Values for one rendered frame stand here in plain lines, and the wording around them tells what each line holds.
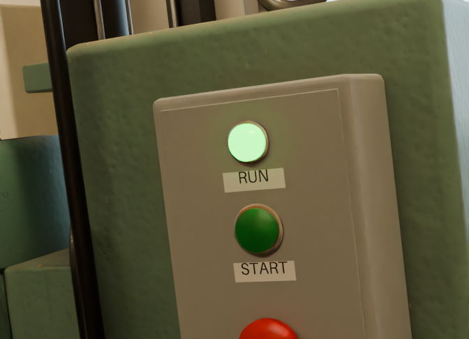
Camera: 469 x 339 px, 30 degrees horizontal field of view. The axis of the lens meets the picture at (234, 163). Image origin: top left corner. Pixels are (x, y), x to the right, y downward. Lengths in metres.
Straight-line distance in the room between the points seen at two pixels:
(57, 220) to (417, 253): 0.31
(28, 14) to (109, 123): 1.74
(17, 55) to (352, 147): 1.84
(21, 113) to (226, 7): 0.55
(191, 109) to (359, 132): 0.08
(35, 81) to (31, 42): 1.60
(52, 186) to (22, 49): 1.55
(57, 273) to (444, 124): 0.28
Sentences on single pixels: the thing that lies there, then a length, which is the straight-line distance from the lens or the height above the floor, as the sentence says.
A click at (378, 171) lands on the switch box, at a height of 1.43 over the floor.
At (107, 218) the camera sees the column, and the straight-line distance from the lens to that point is 0.51.
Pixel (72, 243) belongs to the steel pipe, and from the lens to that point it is 0.50.
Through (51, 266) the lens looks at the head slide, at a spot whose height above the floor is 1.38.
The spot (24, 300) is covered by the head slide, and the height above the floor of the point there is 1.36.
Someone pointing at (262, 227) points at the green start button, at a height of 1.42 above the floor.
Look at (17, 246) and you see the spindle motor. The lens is 0.64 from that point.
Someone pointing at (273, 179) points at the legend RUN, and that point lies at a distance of 0.39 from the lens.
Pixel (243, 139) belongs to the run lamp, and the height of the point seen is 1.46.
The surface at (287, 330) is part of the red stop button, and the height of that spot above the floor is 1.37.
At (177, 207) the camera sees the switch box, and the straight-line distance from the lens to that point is 0.42.
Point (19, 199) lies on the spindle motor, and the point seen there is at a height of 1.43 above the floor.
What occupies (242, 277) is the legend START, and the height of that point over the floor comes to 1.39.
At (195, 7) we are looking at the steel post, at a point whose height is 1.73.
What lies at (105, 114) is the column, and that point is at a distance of 0.50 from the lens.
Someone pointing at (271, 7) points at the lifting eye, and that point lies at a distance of 0.57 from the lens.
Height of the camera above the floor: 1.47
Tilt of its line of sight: 3 degrees down
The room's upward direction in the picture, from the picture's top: 7 degrees counter-clockwise
